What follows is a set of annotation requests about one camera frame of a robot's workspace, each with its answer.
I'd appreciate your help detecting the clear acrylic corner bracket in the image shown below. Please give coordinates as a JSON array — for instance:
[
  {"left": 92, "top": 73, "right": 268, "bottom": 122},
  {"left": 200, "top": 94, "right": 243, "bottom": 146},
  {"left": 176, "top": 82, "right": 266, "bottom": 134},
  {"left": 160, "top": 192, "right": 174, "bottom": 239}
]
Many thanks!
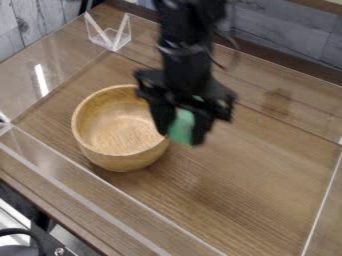
[{"left": 84, "top": 12, "right": 132, "bottom": 52}]

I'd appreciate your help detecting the wooden bowl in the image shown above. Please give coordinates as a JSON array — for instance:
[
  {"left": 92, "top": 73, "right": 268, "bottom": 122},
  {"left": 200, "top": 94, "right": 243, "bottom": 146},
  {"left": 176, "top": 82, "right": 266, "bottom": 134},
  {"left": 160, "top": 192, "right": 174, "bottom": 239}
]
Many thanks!
[{"left": 71, "top": 84, "right": 170, "bottom": 172}]

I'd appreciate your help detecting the black metal table leg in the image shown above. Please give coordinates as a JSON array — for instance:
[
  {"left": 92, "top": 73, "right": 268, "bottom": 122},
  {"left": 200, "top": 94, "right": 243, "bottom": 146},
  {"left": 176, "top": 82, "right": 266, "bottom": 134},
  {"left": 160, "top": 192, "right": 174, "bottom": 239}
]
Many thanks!
[{"left": 29, "top": 212, "right": 77, "bottom": 256}]

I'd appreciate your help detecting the clear acrylic enclosure wall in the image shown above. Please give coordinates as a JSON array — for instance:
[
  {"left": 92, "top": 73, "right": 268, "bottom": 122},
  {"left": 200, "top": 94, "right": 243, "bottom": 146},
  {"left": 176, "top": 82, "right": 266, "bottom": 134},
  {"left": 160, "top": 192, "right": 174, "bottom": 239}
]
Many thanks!
[{"left": 0, "top": 17, "right": 342, "bottom": 256}]

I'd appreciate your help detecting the black cable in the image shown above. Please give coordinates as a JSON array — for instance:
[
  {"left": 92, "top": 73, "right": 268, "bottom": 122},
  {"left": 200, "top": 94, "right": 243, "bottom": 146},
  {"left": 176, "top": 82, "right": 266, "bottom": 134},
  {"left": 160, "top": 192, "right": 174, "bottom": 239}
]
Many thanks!
[{"left": 0, "top": 229, "right": 41, "bottom": 249}]

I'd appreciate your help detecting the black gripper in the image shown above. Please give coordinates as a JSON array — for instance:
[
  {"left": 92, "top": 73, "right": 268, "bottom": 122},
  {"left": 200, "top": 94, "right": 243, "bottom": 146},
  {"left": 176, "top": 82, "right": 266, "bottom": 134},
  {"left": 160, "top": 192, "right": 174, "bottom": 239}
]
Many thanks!
[{"left": 134, "top": 47, "right": 238, "bottom": 146}]

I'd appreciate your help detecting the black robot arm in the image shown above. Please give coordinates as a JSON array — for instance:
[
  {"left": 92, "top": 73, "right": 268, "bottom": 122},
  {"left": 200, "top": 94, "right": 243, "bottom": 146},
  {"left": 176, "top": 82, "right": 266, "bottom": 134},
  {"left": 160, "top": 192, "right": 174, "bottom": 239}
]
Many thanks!
[{"left": 134, "top": 0, "right": 238, "bottom": 146}]

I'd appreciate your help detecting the green rectangular block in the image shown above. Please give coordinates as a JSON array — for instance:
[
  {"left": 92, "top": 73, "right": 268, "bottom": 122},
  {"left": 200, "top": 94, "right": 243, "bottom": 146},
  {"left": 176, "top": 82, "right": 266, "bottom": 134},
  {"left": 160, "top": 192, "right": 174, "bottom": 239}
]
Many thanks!
[{"left": 167, "top": 96, "right": 204, "bottom": 146}]

